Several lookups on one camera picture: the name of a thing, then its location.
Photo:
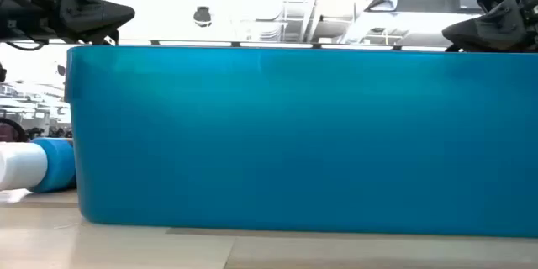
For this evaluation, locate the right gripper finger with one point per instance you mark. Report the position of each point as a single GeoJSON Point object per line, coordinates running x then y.
{"type": "Point", "coordinates": [492, 33]}

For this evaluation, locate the blue plastic bin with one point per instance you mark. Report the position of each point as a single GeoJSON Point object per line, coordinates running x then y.
{"type": "Point", "coordinates": [294, 134]}

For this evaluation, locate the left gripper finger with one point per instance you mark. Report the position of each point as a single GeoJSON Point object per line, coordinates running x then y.
{"type": "Point", "coordinates": [96, 14]}
{"type": "Point", "coordinates": [107, 38]}

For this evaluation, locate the horizontal rail black clips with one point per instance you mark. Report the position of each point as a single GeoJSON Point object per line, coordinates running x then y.
{"type": "Point", "coordinates": [235, 44]}

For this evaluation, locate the dark hanging ceiling fixture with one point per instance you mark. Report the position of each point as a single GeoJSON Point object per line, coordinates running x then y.
{"type": "Point", "coordinates": [202, 17]}

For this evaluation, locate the dark round object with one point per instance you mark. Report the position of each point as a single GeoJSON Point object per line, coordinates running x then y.
{"type": "Point", "coordinates": [10, 130]}

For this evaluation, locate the blue paint bottle white cap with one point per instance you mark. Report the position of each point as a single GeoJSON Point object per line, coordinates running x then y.
{"type": "Point", "coordinates": [59, 164]}

